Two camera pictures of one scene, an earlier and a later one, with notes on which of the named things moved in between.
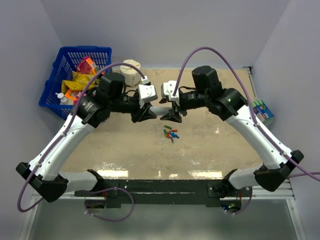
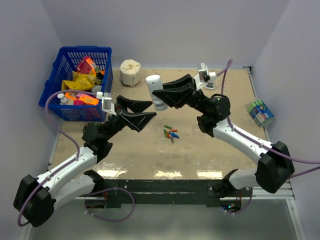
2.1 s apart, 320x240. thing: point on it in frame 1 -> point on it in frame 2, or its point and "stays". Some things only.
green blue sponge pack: [262, 111] stays
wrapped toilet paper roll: [132, 76] stays
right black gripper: [173, 114] -> [179, 92]
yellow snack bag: [78, 82] stays
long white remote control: [160, 110] -> [154, 83]
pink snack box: [86, 66] stays
